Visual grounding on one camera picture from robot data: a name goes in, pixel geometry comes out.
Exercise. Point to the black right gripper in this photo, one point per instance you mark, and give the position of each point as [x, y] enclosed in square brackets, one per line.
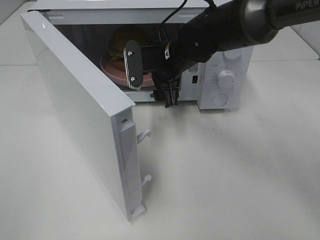
[193, 44]

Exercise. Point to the pink round plate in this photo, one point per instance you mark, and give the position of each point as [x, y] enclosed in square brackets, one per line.
[118, 76]

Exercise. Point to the burger with lettuce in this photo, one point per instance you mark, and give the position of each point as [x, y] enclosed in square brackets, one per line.
[118, 42]

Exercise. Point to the white microwave door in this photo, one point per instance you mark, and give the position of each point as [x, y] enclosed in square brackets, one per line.
[96, 113]

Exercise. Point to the round white door button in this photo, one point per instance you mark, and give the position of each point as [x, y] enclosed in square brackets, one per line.
[220, 99]

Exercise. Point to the white timer knob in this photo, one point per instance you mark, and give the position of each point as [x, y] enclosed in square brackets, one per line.
[226, 79]

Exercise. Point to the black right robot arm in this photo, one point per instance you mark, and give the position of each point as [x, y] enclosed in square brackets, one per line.
[233, 25]

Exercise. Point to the white warning label sticker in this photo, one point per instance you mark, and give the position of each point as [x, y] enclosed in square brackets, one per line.
[193, 69]

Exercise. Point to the upper white power knob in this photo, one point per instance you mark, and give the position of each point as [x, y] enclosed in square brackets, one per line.
[232, 54]

